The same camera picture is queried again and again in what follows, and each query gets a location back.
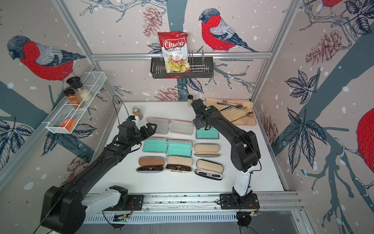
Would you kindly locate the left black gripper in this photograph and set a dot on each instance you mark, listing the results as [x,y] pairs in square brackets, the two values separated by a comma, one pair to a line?
[146,133]

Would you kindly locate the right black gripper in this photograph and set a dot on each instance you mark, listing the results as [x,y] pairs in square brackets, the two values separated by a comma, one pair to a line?
[197,125]

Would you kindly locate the pink glasses case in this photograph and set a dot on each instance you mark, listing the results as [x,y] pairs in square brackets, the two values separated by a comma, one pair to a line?
[181,127]
[162,124]

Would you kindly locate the grey teal glasses case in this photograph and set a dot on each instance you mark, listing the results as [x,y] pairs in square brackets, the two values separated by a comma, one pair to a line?
[211,133]

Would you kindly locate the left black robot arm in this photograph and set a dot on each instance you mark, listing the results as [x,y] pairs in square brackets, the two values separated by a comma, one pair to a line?
[63,210]

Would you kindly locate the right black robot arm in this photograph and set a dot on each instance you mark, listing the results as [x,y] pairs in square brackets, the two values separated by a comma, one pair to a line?
[245,153]

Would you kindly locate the beige empty open case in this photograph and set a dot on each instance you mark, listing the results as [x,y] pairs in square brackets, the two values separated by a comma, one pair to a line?
[207,150]

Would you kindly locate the brown case with sunglasses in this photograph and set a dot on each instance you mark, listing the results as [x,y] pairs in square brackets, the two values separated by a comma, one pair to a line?
[148,164]

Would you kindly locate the patterned case with sunglasses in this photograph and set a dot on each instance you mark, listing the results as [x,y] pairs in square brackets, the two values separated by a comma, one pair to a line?
[179,164]

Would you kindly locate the black case with glasses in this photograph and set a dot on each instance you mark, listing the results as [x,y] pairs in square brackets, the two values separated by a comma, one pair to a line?
[209,169]

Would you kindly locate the iridescent cutlery piece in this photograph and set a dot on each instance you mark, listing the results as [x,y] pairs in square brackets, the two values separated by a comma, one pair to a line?
[229,104]

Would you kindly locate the brown spice jar on table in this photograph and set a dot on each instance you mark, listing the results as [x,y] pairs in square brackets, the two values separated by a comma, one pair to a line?
[137,112]

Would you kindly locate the small jar at back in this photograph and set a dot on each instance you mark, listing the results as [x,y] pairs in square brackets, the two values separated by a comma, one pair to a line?
[190,100]

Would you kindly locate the silver spoon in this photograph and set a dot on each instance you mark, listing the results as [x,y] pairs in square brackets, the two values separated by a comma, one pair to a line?
[227,102]

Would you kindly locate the black ladle spoon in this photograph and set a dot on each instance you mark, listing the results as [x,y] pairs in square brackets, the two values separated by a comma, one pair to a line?
[237,107]

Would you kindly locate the gold spoon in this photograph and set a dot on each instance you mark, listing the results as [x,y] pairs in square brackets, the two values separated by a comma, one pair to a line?
[247,114]

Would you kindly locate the red Chuba chips bag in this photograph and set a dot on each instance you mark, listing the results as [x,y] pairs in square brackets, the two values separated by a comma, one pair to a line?
[175,51]

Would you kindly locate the small orange box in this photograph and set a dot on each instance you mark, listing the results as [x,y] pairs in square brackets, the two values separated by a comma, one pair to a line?
[68,124]

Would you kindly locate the orange spice jar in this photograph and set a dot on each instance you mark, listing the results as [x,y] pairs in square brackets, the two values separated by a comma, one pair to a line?
[72,98]

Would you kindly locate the black lid salt grinder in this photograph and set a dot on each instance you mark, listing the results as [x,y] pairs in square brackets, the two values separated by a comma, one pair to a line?
[81,91]

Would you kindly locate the white patterned cutlery handle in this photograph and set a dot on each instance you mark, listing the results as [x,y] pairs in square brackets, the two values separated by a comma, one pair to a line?
[230,109]

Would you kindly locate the black wire wall basket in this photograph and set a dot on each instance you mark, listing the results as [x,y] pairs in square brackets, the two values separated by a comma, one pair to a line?
[196,65]

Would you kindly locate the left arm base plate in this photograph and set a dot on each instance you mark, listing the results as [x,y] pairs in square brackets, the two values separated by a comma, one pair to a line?
[133,203]

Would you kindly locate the white wire wall shelf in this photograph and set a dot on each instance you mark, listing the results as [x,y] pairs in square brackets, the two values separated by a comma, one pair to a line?
[93,81]

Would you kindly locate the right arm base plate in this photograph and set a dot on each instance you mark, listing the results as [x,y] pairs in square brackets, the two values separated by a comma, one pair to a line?
[233,201]

